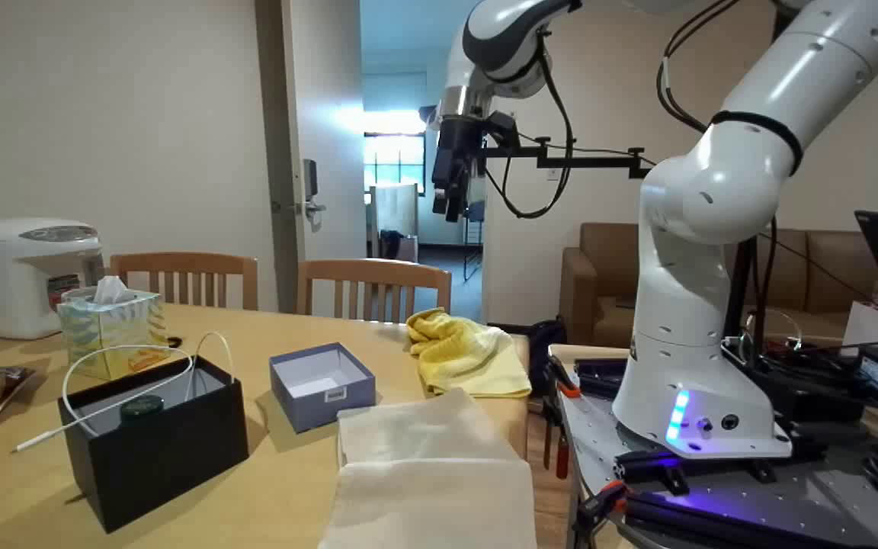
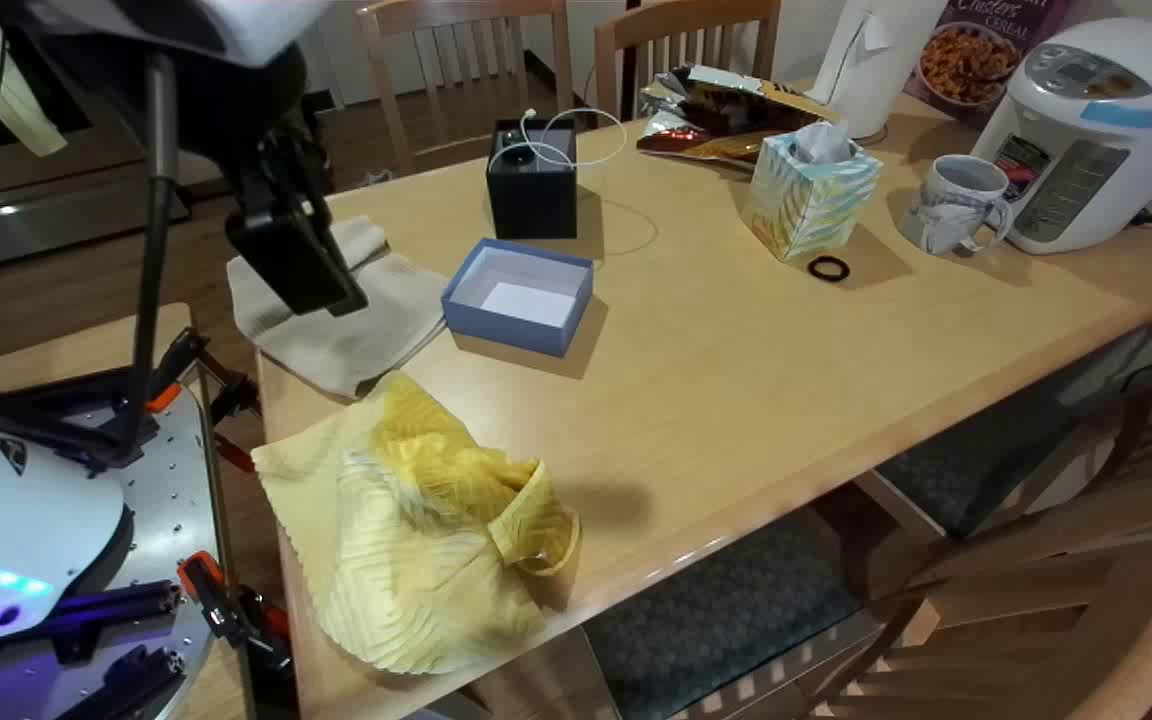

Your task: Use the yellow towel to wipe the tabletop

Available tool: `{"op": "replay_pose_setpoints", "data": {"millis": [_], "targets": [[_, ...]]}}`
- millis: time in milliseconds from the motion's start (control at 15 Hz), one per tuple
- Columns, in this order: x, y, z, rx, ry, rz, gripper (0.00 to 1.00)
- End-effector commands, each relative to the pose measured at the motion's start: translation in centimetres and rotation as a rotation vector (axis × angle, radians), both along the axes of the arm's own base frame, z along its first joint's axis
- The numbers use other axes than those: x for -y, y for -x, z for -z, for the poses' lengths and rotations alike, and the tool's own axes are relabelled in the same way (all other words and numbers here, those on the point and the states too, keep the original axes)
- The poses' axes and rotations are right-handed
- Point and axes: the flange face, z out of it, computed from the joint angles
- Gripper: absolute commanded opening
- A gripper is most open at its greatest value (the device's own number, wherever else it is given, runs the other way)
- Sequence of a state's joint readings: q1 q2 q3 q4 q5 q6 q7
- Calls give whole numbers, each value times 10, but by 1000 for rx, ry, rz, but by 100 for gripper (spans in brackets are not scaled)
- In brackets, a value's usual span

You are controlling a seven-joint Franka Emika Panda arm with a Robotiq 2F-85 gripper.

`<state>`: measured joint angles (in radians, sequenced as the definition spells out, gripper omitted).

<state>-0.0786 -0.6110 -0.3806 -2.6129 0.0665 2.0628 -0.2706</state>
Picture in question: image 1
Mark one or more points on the black camera mount rod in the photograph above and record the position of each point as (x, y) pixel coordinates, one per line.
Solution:
(581, 161)

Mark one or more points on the white folded cloth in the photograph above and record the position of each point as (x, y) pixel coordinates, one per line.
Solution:
(429, 477)

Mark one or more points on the blue-grey cardboard box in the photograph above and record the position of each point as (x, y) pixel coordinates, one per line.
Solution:
(322, 391)

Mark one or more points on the yellow ribbed towel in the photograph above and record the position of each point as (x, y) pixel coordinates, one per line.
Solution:
(465, 354)

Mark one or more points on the black box with pens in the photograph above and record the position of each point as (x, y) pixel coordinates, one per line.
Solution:
(161, 459)

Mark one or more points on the black clamp orange trigger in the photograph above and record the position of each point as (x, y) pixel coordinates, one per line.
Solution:
(601, 505)

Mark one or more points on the wooden chair green seat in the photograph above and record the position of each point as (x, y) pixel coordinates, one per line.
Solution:
(183, 268)
(372, 274)

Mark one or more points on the brown sofa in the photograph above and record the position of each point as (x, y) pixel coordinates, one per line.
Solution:
(601, 285)

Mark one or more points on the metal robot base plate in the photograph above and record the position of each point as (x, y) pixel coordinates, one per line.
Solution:
(815, 500)

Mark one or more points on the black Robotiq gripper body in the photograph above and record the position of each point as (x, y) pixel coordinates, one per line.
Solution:
(456, 156)

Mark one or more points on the white room door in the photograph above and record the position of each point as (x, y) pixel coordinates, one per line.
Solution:
(332, 122)

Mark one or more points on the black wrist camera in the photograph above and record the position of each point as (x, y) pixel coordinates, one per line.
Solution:
(500, 129)

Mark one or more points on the black clamp orange jaw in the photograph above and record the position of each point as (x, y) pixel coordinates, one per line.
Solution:
(578, 380)

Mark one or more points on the white electric water boiler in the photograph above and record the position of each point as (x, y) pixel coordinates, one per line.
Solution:
(24, 277)

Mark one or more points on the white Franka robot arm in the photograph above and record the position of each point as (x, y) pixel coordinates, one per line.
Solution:
(701, 255)

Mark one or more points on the striped tissue box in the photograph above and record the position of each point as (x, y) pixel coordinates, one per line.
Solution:
(108, 324)

